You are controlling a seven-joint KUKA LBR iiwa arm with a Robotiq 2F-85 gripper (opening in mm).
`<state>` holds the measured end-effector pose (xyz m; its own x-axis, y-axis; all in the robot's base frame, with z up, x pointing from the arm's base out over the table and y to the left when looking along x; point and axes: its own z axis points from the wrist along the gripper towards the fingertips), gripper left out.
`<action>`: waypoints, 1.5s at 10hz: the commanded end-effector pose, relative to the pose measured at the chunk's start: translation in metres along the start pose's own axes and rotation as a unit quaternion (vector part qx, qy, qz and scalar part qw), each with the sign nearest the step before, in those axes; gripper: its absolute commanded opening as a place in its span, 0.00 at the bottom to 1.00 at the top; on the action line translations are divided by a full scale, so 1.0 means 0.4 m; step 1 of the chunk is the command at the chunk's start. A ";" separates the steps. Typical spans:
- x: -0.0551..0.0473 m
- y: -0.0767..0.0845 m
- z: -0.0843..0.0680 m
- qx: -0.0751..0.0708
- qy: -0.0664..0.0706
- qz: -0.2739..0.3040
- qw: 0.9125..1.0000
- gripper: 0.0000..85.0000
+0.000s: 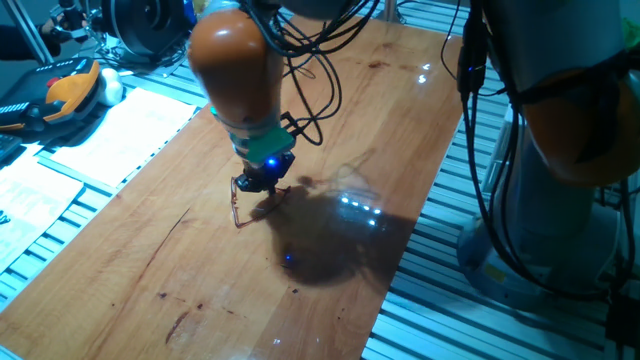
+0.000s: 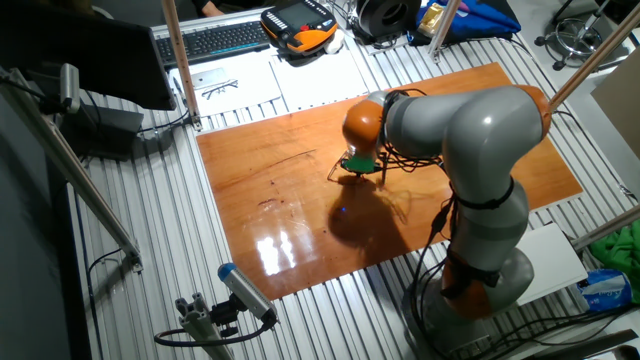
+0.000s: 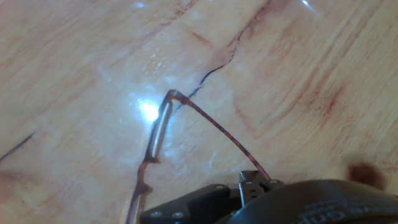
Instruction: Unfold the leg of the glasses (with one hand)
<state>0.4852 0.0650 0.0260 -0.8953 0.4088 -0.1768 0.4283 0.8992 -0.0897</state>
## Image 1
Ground white printed paper sheet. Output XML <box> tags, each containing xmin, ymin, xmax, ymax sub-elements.
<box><xmin>49</xmin><ymin>87</ymin><xmax>199</xmax><ymax>189</ymax></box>
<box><xmin>0</xmin><ymin>154</ymin><xmax>85</xmax><ymax>275</ymax></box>

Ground grey diagonal bar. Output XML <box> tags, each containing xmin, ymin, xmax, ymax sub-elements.
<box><xmin>2</xmin><ymin>0</ymin><xmax>54</xmax><ymax>66</ymax></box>

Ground black keyboard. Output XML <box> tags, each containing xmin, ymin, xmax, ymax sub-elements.
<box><xmin>0</xmin><ymin>133</ymin><xmax>24</xmax><ymax>164</ymax></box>

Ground red-framed glasses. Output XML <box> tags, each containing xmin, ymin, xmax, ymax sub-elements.
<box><xmin>229</xmin><ymin>176</ymin><xmax>292</xmax><ymax>230</ymax></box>

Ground black filament spool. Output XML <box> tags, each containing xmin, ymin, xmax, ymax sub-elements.
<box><xmin>101</xmin><ymin>0</ymin><xmax>194</xmax><ymax>57</ymax></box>

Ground orange and black teach pendant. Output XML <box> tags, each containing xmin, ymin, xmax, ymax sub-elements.
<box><xmin>0</xmin><ymin>56</ymin><xmax>104</xmax><ymax>134</ymax></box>

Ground person's hand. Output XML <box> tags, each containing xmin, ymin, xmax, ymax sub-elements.
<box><xmin>40</xmin><ymin>4</ymin><xmax>90</xmax><ymax>45</ymax></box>

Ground aluminium frame post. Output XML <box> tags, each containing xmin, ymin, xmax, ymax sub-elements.
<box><xmin>373</xmin><ymin>0</ymin><xmax>407</xmax><ymax>25</ymax></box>

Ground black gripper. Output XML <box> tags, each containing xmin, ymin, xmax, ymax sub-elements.
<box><xmin>233</xmin><ymin>150</ymin><xmax>297</xmax><ymax>200</ymax></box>

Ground forearm in dark sleeve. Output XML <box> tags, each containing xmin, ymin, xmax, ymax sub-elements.
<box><xmin>0</xmin><ymin>23</ymin><xmax>62</xmax><ymax>62</ymax></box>

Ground green cloth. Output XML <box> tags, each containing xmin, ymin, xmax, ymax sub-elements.
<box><xmin>621</xmin><ymin>17</ymin><xmax>640</xmax><ymax>50</ymax></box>

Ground white computer mouse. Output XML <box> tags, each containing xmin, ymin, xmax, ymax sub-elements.
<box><xmin>97</xmin><ymin>67</ymin><xmax>125</xmax><ymax>107</ymax></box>

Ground glossy wooden board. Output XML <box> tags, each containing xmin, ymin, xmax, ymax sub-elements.
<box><xmin>0</xmin><ymin>14</ymin><xmax>464</xmax><ymax>360</ymax></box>

